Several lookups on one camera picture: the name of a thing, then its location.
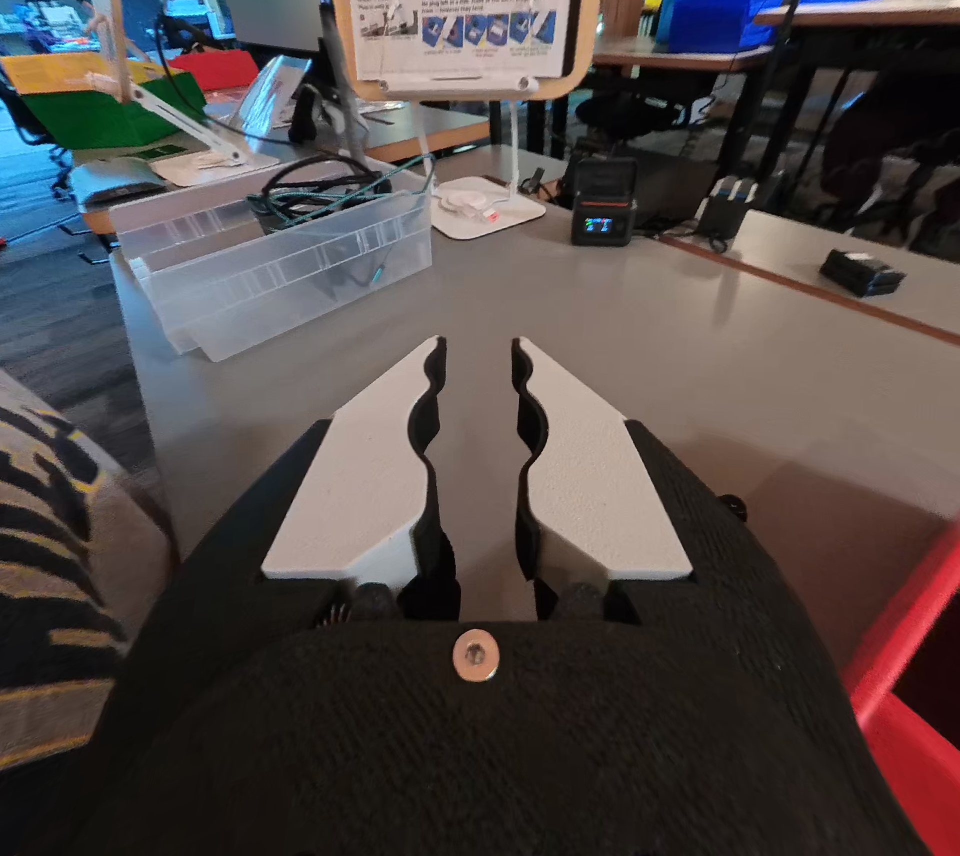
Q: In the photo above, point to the green plastic bin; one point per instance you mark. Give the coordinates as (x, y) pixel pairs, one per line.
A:
(90, 118)

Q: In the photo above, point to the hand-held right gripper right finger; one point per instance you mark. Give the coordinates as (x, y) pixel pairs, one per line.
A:
(600, 496)

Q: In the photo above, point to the charging case with red stripe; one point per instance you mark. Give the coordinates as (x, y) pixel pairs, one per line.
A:
(600, 196)

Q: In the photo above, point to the white stand base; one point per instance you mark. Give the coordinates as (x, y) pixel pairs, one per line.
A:
(517, 211)

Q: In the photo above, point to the red plastic bin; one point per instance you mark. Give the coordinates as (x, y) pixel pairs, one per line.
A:
(225, 70)
(922, 758)

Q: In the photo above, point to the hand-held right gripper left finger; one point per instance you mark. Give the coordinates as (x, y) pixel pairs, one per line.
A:
(352, 496)

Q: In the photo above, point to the small black box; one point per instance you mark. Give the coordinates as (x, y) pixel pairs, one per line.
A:
(859, 271)

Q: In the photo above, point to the yellow plastic bin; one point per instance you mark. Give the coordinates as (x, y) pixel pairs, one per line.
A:
(60, 73)

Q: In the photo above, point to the wooden side table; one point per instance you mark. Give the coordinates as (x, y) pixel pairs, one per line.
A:
(862, 10)

